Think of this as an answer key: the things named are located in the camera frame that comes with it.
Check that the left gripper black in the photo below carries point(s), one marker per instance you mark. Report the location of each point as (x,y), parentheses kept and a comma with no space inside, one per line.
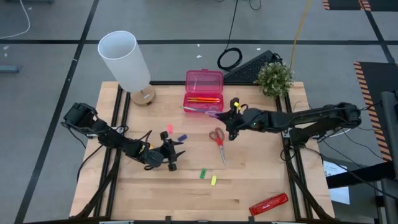
(161,155)

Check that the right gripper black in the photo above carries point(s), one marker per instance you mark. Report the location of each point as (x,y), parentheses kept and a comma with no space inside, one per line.
(248,119)

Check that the blue eraser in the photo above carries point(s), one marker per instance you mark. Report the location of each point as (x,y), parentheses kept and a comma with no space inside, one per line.
(182,137)

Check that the pink eraser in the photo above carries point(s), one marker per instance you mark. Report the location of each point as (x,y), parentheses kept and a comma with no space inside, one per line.
(169,128)

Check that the yellow orange pencil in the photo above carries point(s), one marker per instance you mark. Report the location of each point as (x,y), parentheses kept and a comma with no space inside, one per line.
(202,101)

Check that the orange marker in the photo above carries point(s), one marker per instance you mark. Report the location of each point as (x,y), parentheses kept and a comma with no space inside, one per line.
(202,99)

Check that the green eraser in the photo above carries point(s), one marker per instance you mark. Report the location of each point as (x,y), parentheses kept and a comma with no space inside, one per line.
(203,173)

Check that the pink translucent pencil case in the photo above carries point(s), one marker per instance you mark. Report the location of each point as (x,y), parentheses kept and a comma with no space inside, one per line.
(203,77)

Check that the yellow eraser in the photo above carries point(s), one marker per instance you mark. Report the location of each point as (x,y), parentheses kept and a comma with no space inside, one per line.
(213,180)

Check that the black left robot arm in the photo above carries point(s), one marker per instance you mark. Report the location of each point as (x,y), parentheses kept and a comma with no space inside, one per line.
(109,137)

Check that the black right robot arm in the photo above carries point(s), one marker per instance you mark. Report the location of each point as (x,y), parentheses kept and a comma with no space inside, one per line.
(311,118)

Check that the potted green plant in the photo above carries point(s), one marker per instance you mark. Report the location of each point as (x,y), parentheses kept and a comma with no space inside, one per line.
(274,79)

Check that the red stapler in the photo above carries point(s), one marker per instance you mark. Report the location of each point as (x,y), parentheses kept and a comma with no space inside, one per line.
(269,204)

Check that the white shade wooden lamp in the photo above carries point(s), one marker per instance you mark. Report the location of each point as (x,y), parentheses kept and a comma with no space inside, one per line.
(124,62)

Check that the white paper sheet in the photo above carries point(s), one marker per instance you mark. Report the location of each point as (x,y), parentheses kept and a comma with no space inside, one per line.
(340,194)

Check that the black floor beam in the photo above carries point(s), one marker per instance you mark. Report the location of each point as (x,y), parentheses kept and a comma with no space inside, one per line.
(357,175)

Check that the black hazard striped mat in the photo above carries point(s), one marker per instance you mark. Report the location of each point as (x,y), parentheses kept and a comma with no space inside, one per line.
(342,3)
(376,81)

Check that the grey floor block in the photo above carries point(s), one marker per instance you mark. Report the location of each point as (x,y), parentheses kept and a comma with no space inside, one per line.
(9,68)

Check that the grey metal post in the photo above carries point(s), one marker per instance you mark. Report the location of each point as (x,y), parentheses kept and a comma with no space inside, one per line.
(388,140)

